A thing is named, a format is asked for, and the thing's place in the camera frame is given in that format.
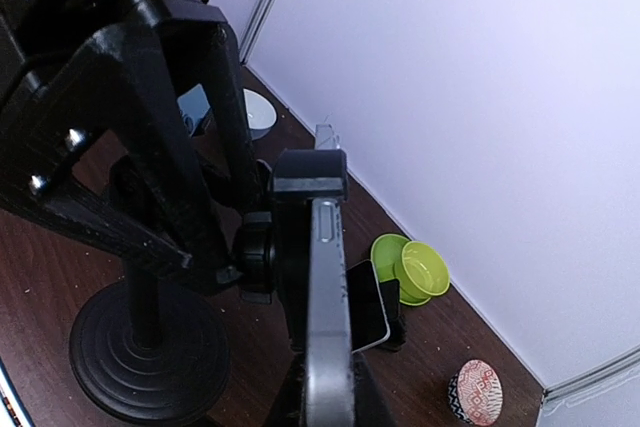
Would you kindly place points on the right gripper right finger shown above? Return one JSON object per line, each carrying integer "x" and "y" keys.
{"x": 371, "y": 408}

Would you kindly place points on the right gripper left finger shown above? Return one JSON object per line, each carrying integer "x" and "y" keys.
{"x": 288, "y": 408}

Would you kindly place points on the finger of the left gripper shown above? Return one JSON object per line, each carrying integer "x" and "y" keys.
{"x": 79, "y": 158}
{"x": 205, "y": 53}

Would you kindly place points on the silver phone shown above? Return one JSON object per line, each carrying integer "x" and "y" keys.
{"x": 329, "y": 384}

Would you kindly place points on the blue phone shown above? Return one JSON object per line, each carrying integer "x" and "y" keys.
{"x": 195, "y": 110}

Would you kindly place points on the white-edged phone leaning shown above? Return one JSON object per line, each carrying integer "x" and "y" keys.
{"x": 368, "y": 318}

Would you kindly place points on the short round black stand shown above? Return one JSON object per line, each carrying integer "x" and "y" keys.
{"x": 326, "y": 138}

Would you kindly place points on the black folding phone stand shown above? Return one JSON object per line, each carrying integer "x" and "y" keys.
{"x": 390, "y": 291}

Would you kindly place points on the white bowl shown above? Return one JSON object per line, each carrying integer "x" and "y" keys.
{"x": 261, "y": 114}

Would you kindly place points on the red patterned bowl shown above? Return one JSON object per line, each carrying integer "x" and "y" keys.
{"x": 475, "y": 394}

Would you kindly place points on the green plate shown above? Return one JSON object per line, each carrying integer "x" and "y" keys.
{"x": 385, "y": 254}

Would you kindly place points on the green bowl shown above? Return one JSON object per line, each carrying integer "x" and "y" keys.
{"x": 422, "y": 272}

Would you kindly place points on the left aluminium frame post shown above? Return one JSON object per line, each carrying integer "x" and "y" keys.
{"x": 253, "y": 29}

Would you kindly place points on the aluminium frame post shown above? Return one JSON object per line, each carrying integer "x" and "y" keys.
{"x": 604, "y": 378}
{"x": 253, "y": 29}

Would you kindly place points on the right aluminium frame post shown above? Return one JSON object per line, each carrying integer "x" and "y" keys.
{"x": 604, "y": 378}

